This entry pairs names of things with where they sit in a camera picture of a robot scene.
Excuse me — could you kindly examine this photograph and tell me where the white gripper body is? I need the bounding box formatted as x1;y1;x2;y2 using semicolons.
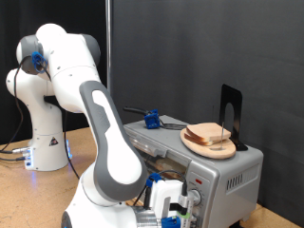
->
147;179;184;228

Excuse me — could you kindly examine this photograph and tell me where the silver toaster oven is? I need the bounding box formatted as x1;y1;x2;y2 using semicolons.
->
123;114;265;228

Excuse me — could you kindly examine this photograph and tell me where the blue cable clip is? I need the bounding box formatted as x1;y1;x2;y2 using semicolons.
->
144;172;163;188
30;50;49;74

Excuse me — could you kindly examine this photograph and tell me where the vertical metal pole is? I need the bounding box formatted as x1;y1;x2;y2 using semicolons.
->
104;0;113;91

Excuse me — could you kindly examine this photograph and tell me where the thin metal pin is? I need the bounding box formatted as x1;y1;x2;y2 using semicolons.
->
220;122;225;150

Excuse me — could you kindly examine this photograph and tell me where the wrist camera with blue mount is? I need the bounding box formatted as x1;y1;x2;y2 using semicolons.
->
161;194;196;228

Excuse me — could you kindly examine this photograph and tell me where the black camera cable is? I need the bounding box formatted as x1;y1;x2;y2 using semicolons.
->
0;53;189;208

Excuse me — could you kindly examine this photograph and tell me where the round wooden board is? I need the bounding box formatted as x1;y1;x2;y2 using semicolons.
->
180;127;238;161

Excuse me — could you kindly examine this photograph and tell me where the glass oven door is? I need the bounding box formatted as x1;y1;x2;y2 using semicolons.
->
128;132;193;191

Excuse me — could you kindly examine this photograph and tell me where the silver oven knob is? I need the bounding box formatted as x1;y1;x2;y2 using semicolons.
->
189;188;203;207

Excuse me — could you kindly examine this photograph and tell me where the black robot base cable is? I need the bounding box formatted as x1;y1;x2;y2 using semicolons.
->
0;156;27;162
0;147;30;155

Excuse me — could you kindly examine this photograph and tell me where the spatula with blue grip block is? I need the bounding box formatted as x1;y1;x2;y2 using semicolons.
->
123;105;188;131

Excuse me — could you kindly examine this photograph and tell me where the black metal bookend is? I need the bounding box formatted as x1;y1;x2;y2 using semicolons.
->
218;84;250;152

